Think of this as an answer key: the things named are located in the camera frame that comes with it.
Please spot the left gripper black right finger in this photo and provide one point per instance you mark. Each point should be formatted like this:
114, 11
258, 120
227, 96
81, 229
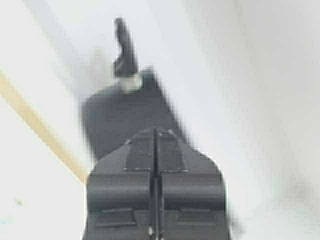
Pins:
192, 193

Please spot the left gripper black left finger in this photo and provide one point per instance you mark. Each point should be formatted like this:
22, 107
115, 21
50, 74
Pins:
119, 192

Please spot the black cooking pot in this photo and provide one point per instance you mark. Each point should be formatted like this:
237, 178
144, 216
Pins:
135, 102

